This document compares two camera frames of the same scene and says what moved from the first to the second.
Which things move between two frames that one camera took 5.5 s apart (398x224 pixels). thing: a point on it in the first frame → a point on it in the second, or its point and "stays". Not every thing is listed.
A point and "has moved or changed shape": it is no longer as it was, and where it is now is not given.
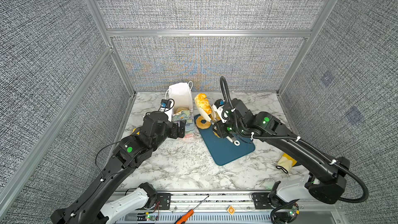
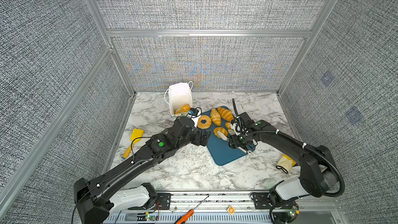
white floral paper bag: [181, 94] stays
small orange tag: [231, 210] stays
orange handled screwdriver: [189, 213] stays
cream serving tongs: [211, 117] has moved or changed shape
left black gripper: [175, 133] → [198, 141]
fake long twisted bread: [201, 101] → [183, 109]
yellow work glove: [285, 163] stays
